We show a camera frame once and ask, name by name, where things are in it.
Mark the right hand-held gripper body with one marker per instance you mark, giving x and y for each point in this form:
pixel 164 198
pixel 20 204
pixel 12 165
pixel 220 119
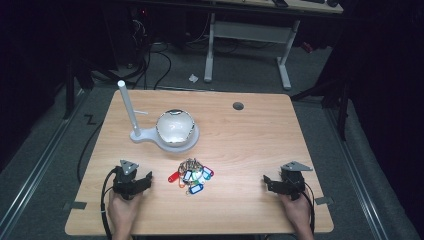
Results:
pixel 292 181

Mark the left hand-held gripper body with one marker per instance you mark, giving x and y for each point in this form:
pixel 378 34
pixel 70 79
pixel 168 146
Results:
pixel 124 181

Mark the bunch of keys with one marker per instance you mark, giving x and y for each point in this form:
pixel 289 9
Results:
pixel 191 175

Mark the person's left hand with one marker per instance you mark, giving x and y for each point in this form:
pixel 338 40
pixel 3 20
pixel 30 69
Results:
pixel 121 213

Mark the person's right hand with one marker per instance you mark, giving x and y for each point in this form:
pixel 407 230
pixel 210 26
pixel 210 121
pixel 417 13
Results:
pixel 298 213

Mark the grey tape strip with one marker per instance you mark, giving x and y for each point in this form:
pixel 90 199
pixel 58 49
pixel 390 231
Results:
pixel 324 200
pixel 76 205

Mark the white stand with pole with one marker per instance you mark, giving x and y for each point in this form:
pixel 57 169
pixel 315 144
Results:
pixel 135 128

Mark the white bowl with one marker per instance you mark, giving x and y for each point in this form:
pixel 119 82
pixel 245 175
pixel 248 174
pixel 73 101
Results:
pixel 175 128

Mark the round black table grommet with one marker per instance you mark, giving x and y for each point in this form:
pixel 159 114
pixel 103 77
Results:
pixel 238 106

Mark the black metal stand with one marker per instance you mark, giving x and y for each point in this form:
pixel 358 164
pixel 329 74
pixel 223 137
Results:
pixel 343 110
pixel 70 93

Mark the white paper scrap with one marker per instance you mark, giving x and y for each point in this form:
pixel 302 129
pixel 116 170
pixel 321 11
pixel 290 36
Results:
pixel 193 78

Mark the red object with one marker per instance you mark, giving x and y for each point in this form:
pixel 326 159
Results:
pixel 307 47

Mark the white-legged wooden desk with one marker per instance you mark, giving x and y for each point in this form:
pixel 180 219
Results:
pixel 253 31

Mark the metal floor rail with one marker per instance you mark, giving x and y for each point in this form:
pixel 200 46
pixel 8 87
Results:
pixel 358 173
pixel 36 166

